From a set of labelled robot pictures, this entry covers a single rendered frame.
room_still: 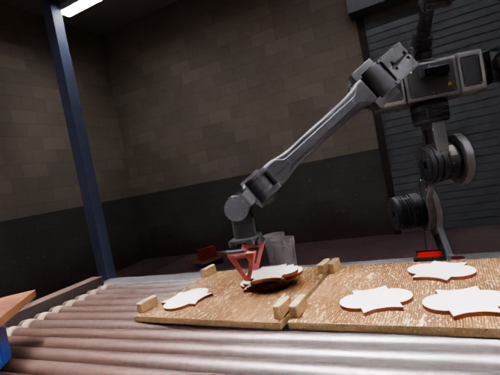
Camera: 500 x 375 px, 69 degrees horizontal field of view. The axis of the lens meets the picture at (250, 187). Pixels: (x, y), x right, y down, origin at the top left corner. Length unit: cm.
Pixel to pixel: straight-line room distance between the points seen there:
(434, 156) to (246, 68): 492
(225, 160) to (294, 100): 153
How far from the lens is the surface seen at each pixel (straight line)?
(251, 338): 77
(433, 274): 89
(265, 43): 615
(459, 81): 162
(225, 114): 627
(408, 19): 574
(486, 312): 72
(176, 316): 92
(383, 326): 70
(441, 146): 157
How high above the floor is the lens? 123
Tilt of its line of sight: 2 degrees down
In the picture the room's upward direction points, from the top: 11 degrees counter-clockwise
